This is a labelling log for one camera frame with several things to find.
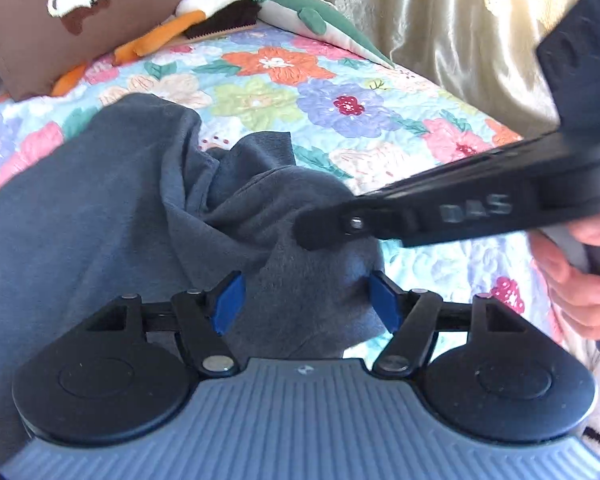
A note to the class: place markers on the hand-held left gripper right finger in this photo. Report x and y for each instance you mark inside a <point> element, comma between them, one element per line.
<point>383,299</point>

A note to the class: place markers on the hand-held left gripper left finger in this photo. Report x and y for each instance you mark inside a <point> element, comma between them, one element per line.
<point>228,305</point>

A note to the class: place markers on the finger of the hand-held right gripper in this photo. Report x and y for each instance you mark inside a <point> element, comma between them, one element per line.
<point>330,225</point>

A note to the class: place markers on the dark grey garment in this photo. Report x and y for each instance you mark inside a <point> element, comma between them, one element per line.
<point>130,200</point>

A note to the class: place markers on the person's right hand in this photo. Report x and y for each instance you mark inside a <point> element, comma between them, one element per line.
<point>580,300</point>

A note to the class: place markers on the floral quilt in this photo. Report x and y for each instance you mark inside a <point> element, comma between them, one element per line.
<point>330,105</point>

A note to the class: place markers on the beige patterned curtain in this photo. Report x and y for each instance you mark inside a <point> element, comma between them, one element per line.
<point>430,20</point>

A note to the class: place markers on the green and white plush toy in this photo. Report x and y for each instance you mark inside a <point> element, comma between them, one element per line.
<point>300,15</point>

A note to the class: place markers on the dark bristle brush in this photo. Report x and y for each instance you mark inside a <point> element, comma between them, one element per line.
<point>225,20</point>

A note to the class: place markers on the white and orange goose plush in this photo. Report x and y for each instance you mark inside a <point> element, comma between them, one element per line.
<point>180,22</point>

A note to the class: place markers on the brown pillow with white patch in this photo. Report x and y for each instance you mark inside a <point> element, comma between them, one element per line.
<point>25,35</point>

